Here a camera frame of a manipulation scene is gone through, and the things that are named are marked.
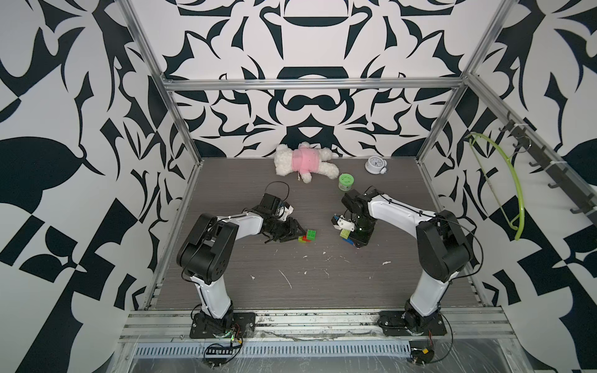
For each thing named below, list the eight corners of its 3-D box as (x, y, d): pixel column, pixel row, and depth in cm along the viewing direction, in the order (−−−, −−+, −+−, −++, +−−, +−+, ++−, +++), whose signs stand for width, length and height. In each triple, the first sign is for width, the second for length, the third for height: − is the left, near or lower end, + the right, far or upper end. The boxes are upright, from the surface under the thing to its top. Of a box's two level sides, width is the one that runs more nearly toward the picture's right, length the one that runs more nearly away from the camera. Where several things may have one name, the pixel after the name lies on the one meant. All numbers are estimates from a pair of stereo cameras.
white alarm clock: (366, 174, 115) (368, 170, 112) (363, 159, 121) (364, 155, 119) (387, 174, 115) (389, 170, 112) (382, 160, 121) (384, 155, 119)
